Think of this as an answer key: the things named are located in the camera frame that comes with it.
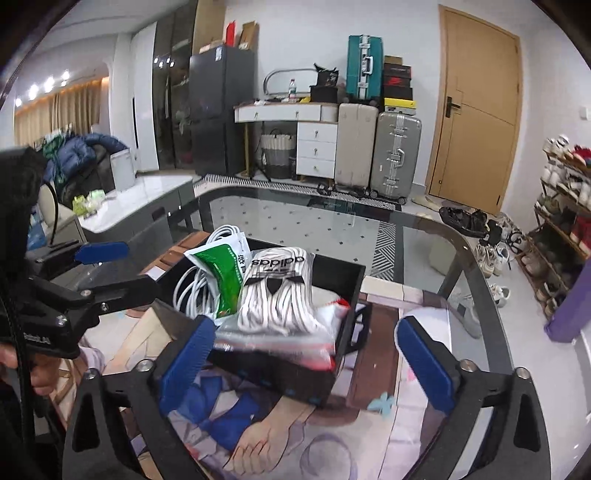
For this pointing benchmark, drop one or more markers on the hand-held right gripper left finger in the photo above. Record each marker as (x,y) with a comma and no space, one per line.
(189,360)

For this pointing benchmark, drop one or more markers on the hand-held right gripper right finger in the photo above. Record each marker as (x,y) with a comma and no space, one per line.
(425,364)

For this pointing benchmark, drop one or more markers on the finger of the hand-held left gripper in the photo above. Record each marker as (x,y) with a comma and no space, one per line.
(101,253)
(120,295)

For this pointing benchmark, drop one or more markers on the green medicine packet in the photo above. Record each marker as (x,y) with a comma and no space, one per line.
(221,277)

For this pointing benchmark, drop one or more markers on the black cardboard box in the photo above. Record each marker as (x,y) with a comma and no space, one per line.
(286,383)

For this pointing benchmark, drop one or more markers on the bag of white socks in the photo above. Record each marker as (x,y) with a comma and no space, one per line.
(277,295)

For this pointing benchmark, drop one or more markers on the person's left hand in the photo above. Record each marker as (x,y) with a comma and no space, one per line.
(44,376)

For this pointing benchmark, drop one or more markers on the cream chair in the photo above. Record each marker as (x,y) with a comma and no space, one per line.
(64,226)

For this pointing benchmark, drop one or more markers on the printed desk mat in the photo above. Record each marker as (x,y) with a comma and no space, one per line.
(383,337)

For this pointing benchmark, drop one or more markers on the green tissue packs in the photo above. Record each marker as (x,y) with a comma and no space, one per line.
(90,203)

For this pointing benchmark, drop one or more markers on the white top sideboard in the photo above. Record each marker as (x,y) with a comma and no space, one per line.
(134,203)

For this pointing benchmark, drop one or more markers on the white sneaker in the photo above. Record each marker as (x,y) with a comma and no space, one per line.
(466,309)

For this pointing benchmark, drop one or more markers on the white storage box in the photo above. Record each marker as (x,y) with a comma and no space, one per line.
(122,168)

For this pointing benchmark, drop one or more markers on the blue down jacket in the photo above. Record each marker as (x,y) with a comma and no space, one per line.
(78,154)

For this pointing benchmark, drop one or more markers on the beige curtain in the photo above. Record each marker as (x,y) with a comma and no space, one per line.
(60,115)

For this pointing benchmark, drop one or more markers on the pile of assorted shoes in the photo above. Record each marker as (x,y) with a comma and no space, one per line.
(485,230)

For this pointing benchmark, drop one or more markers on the purple cloth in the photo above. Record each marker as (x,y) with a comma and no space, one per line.
(572,309)

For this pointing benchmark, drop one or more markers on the dark glass cabinet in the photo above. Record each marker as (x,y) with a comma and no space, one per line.
(171,92)

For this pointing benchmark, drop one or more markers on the dark grey refrigerator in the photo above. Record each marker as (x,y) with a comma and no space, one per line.
(221,106)

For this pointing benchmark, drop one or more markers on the shoe rack with shoes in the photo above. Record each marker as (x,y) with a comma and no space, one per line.
(563,221)

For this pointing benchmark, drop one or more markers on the wicker basket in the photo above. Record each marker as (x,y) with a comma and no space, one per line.
(277,150)

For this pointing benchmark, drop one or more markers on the silver suitcase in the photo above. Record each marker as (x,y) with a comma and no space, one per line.
(397,152)

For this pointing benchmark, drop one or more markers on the beige suitcase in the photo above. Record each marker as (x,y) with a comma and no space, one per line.
(355,143)

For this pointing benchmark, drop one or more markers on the white desk with drawers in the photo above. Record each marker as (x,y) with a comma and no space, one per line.
(314,134)

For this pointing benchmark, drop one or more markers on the plastic water bottle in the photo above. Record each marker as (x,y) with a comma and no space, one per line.
(292,90)

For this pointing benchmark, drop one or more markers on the wooden door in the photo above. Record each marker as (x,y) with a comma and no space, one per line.
(475,115)

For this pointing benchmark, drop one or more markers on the brown cardboard boxes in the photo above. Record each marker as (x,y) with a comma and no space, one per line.
(240,34)

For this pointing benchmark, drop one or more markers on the yellow shoe box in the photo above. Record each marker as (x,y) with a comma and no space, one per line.
(399,105)

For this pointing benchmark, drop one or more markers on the black bag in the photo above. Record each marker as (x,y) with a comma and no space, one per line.
(325,87)

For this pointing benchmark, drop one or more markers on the black shoe box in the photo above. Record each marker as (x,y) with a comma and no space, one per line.
(397,78)

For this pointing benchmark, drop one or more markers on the teal suitcase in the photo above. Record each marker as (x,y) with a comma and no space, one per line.
(364,67)

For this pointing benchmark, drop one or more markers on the chrome curved frame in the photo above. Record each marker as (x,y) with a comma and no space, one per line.
(270,78)

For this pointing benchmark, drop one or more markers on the white wall switch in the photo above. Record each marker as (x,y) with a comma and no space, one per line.
(585,113)

